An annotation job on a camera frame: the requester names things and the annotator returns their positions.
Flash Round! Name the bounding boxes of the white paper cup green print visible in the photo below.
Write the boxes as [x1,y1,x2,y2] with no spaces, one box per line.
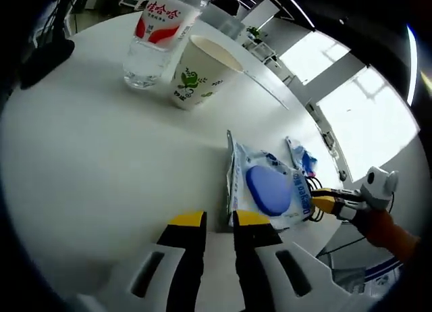
[167,34,244,111]

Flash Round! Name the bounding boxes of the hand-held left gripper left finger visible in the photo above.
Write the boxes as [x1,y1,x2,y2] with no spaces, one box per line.
[76,209,207,312]

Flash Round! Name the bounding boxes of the ceiling light strip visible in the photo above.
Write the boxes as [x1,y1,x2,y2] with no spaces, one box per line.
[406,24,419,107]

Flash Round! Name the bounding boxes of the white office chair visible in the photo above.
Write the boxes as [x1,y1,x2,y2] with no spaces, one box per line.
[251,41,281,68]

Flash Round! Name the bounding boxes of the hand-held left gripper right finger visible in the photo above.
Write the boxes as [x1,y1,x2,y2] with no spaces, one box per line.
[232,209,364,312]

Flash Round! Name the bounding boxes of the grey chair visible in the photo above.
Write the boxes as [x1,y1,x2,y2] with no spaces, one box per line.
[323,244,369,292]

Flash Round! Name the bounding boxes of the clear plastic water bottle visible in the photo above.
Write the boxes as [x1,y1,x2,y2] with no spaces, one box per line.
[121,0,212,90]

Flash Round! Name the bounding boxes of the blue wet wipes packet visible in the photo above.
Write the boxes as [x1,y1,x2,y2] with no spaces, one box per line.
[224,129,318,231]

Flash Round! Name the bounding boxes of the black rounded object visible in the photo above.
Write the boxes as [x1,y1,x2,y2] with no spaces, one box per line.
[18,38,76,90]

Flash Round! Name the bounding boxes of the bright window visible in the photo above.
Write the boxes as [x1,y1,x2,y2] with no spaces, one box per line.
[317,67,421,183]
[279,31,345,86]

